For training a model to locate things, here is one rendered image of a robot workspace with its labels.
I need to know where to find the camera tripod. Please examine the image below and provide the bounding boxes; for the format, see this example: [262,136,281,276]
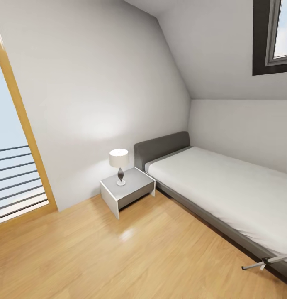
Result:
[241,254,287,271]

